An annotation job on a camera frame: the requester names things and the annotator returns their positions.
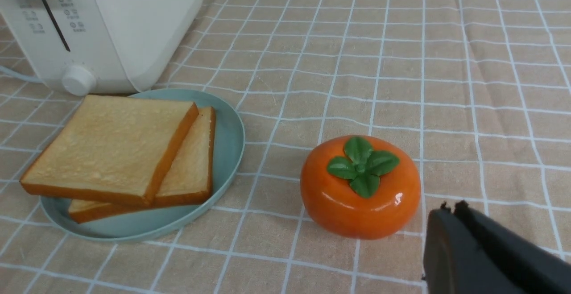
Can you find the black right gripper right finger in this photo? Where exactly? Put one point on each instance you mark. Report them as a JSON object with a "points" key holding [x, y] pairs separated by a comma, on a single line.
{"points": [[526, 265]]}

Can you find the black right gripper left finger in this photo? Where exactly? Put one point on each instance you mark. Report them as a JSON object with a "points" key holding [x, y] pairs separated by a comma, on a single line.
{"points": [[453, 262]]}

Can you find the toast slice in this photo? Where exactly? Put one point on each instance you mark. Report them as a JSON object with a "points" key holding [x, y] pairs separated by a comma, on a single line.
{"points": [[114, 149], [189, 181]]}

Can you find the orange persimmon with leaves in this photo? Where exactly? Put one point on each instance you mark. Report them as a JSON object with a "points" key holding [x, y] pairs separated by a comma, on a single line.
{"points": [[360, 187]]}

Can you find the checkered orange tablecloth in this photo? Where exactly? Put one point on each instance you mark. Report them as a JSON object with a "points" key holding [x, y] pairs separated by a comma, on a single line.
{"points": [[477, 92]]}

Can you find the light blue round plate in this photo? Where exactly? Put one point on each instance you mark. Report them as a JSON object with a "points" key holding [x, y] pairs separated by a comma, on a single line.
{"points": [[228, 150]]}

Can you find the white two-slot toaster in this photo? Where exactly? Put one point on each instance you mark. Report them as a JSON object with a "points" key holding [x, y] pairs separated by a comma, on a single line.
{"points": [[98, 46]]}

